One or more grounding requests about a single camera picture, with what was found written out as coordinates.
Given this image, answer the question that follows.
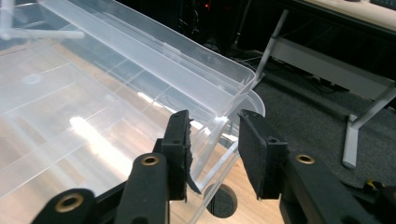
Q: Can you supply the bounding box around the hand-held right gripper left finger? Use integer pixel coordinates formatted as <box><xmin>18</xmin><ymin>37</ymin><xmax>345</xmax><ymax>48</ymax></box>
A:
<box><xmin>161</xmin><ymin>109</ymin><xmax>202</xmax><ymax>202</ymax></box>

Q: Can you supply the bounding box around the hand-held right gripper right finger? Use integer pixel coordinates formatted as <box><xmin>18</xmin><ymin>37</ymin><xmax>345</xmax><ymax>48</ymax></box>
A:
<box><xmin>237</xmin><ymin>108</ymin><xmax>290</xmax><ymax>201</ymax></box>

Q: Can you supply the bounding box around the clear plastic storage box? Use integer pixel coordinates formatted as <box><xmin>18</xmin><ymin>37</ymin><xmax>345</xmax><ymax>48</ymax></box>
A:
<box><xmin>0</xmin><ymin>0</ymin><xmax>266</xmax><ymax>224</ymax></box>

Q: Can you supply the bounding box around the yellow and black tool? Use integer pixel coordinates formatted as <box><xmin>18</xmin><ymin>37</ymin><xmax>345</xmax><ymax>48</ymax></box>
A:
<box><xmin>361</xmin><ymin>178</ymin><xmax>396</xmax><ymax>202</ymax></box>

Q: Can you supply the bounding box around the light wooden desk top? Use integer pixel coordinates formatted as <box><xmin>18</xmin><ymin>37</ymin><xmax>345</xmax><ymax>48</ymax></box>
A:
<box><xmin>303</xmin><ymin>0</ymin><xmax>396</xmax><ymax>33</ymax></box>

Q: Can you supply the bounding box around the black round cable grommet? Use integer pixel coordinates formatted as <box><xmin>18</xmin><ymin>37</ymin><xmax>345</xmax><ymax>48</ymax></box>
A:
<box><xmin>205</xmin><ymin>183</ymin><xmax>238</xmax><ymax>219</ymax></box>

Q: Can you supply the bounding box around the black floor cable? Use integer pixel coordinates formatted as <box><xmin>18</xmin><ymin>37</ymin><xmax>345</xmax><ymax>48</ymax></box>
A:
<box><xmin>274</xmin><ymin>66</ymin><xmax>349</xmax><ymax>95</ymax></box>

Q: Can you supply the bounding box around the grey metal desk frame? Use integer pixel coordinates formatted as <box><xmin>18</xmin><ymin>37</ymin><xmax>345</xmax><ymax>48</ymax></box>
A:
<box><xmin>250</xmin><ymin>8</ymin><xmax>396</xmax><ymax>171</ymax></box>

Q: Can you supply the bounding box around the white plastic rod frame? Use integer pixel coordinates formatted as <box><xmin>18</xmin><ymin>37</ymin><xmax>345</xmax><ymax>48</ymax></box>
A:
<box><xmin>0</xmin><ymin>0</ymin><xmax>86</xmax><ymax>42</ymax></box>

